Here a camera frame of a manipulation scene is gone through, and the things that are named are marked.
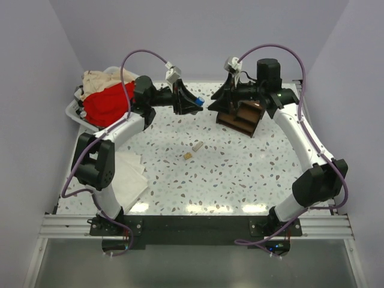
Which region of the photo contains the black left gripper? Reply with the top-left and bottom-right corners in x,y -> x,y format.
148,80 -> 203,116

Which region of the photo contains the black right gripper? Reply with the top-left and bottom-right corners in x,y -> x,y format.
208,71 -> 265,115

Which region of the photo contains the grey blue cylinder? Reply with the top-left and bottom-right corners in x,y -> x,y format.
195,97 -> 205,106

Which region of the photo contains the brown wooden desk organizer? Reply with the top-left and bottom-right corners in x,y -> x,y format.
216,101 -> 265,138

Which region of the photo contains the beige eraser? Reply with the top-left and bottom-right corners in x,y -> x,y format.
192,142 -> 203,152

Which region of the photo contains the small tan sharpener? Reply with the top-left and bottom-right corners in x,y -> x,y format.
184,153 -> 192,160

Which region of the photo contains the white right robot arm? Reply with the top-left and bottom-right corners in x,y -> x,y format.
208,57 -> 348,236

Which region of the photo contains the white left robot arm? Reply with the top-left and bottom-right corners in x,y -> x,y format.
70,76 -> 205,235

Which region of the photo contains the red cloth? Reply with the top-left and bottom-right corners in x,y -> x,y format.
83,83 -> 128,127

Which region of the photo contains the beige cloth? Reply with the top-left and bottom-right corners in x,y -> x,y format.
80,67 -> 121,101

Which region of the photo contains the white folded cloth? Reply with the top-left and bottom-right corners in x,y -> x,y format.
112,151 -> 148,213

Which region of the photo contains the white plastic basket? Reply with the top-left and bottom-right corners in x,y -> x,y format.
65,66 -> 120,132

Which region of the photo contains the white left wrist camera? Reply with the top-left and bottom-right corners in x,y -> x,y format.
165,66 -> 181,86

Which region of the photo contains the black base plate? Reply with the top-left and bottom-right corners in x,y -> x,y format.
89,214 -> 302,251

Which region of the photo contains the aluminium right side rail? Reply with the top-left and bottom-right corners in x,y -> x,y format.
292,79 -> 335,214

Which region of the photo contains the aluminium rail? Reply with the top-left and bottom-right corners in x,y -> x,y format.
38,215 -> 354,240
292,79 -> 335,214

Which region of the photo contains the aluminium front rail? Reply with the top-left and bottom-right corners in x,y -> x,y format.
38,215 -> 354,240

